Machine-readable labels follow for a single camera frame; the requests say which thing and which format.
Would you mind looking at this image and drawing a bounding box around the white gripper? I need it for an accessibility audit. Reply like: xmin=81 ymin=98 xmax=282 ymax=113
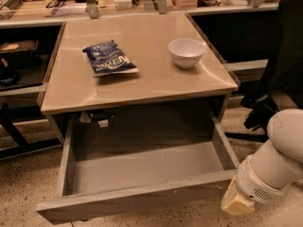
xmin=221 ymin=155 xmax=285 ymax=216

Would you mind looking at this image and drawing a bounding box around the grey top drawer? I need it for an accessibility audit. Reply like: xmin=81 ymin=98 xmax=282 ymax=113
xmin=37 ymin=107 xmax=239 ymax=224

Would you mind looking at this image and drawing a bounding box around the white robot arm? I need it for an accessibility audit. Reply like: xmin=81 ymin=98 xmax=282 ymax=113
xmin=221 ymin=109 xmax=303 ymax=216

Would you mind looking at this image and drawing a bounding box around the grey drawer cabinet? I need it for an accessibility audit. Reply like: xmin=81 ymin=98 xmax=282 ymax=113
xmin=36 ymin=12 xmax=241 ymax=144

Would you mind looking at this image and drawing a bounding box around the black office chair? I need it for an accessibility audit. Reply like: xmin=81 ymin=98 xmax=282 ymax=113
xmin=224 ymin=0 xmax=303 ymax=144

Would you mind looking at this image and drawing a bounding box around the white bowl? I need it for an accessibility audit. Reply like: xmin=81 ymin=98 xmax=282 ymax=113
xmin=169 ymin=38 xmax=205 ymax=69

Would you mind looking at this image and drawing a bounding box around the blue chip bag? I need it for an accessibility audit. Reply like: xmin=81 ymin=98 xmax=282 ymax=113
xmin=82 ymin=41 xmax=138 ymax=78

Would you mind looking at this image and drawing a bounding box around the black soldering iron stand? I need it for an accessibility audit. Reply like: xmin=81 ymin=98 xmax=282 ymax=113
xmin=0 ymin=0 xmax=23 ymax=20

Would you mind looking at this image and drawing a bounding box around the black table leg frame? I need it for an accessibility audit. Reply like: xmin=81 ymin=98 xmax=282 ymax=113
xmin=0 ymin=103 xmax=61 ymax=160

